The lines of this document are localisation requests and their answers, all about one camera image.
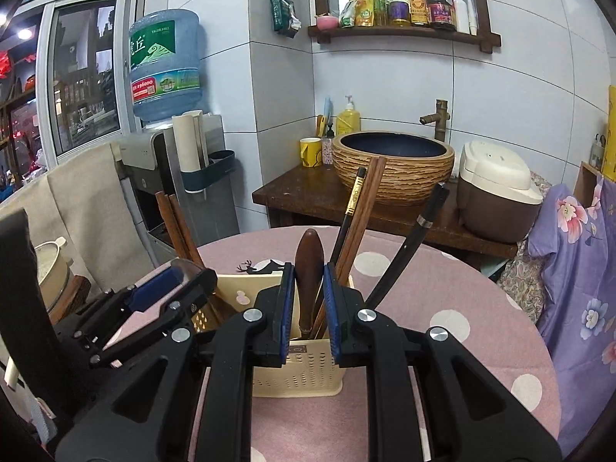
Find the brown and cream rice cooker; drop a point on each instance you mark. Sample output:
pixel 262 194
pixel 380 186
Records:
pixel 495 202

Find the black chopstick with silver band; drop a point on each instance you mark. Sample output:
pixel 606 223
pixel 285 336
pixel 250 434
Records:
pixel 423 221

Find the pink bowl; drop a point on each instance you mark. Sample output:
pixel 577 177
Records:
pixel 327 22

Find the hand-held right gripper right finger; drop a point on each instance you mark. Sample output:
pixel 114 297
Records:
pixel 331 317

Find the small black pump bottle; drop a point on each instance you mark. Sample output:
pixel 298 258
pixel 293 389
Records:
pixel 328 149

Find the beige cloth cover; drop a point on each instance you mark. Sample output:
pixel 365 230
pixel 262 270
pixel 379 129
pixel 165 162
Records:
pixel 86 211

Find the yellow board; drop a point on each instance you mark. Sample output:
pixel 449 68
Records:
pixel 611 130

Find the paisley patterned cloth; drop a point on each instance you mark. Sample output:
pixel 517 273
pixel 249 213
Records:
pixel 522 269

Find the yellow soap pump bottle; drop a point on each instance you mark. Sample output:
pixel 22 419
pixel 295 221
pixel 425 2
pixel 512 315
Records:
pixel 348 122

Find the wooden wall shelf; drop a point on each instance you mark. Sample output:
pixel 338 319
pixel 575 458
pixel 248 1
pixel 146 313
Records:
pixel 399 32

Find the pink polka dot tablecloth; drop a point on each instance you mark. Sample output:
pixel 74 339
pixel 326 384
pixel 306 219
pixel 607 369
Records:
pixel 433 279

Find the white paper roll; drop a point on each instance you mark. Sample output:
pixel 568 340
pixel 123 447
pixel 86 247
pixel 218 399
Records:
pixel 185 144

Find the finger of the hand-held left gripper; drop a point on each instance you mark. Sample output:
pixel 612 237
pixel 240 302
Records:
pixel 154 288
pixel 187 298

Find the purple floral cloth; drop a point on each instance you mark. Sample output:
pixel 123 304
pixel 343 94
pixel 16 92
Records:
pixel 577 298

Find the water dispenser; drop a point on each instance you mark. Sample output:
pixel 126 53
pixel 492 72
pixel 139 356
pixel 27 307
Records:
pixel 144 151

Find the yellow snack bag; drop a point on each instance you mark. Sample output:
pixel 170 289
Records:
pixel 358 9

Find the black chopstick with gold band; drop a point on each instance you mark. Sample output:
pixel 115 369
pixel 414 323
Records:
pixel 354 197

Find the dark wooden spoon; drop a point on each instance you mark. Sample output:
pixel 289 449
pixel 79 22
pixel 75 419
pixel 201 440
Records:
pixel 309 269

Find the dark soy sauce bottle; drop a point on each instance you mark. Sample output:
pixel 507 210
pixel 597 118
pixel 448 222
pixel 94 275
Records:
pixel 440 7

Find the bamboo style brass faucet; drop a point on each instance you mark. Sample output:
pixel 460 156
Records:
pixel 440 120

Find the teal wall holder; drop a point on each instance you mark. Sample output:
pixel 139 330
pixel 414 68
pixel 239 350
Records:
pixel 216 168

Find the cream perforated utensil holder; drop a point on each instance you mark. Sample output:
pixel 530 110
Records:
pixel 308 370

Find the yellow label sauce bottle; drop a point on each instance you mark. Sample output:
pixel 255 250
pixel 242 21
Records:
pixel 417 7

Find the dark wooden cabinet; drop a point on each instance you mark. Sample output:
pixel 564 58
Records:
pixel 298 192

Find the window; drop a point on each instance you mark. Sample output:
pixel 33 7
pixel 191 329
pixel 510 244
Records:
pixel 86 82

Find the yellow mug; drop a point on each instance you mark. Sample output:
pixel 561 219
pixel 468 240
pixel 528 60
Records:
pixel 310 154

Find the dark wooden stool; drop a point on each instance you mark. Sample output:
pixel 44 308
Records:
pixel 79 293

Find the woven pattern wash basin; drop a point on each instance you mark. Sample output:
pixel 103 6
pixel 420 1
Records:
pixel 394 173

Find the purple label oil bottle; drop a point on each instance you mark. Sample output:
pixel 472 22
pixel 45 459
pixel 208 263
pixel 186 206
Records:
pixel 399 9

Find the white tube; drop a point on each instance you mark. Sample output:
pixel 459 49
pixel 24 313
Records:
pixel 472 17

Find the green packet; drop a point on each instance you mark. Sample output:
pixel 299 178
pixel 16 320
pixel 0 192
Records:
pixel 284 9

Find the white bottle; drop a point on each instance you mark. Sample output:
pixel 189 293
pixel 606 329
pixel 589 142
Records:
pixel 461 12

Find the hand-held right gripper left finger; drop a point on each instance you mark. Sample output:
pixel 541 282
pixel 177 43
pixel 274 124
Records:
pixel 288 317

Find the blue water jug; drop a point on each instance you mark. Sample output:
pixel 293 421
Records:
pixel 163 57

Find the light wooden box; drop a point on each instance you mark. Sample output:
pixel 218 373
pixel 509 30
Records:
pixel 584 180

